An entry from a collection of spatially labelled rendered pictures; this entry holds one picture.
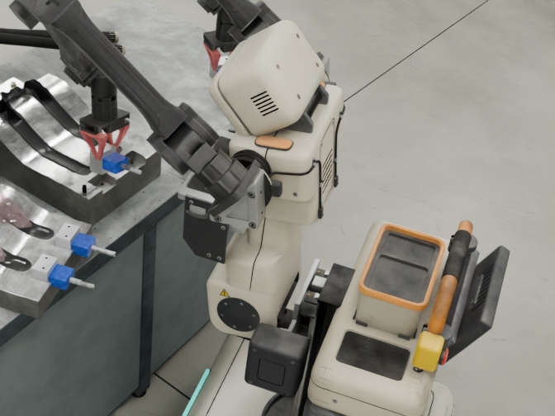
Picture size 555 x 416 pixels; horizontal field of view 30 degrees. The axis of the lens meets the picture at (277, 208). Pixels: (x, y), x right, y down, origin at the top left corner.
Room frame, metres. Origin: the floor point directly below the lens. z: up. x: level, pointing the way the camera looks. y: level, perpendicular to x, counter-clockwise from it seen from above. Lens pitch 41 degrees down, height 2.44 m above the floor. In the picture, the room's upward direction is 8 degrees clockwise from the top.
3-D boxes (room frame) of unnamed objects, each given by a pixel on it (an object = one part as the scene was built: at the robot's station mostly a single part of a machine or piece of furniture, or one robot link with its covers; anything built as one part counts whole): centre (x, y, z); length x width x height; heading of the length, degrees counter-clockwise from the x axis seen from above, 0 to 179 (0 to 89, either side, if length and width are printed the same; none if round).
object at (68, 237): (1.62, 0.40, 0.85); 0.13 x 0.05 x 0.05; 78
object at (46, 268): (1.52, 0.42, 0.85); 0.13 x 0.05 x 0.05; 78
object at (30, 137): (1.96, 0.57, 0.92); 0.35 x 0.16 x 0.09; 61
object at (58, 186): (1.97, 0.58, 0.87); 0.50 x 0.26 x 0.14; 61
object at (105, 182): (1.81, 0.41, 0.87); 0.05 x 0.05 x 0.04; 61
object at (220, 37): (2.26, 0.19, 1.06); 0.10 x 0.07 x 0.07; 124
